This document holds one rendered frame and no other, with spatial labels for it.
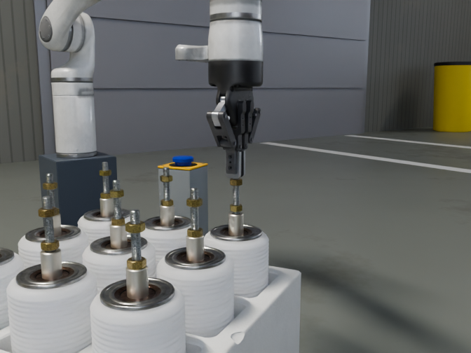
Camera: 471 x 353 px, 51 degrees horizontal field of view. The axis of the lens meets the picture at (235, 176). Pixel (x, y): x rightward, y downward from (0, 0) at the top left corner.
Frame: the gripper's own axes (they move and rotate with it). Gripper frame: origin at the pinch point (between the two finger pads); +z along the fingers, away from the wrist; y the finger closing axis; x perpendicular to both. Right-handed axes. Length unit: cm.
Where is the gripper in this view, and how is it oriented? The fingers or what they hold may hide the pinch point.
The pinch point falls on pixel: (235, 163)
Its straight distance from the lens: 69.6
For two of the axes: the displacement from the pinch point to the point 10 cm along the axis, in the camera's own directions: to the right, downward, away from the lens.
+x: -9.0, -0.8, 4.3
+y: 4.4, -1.6, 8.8
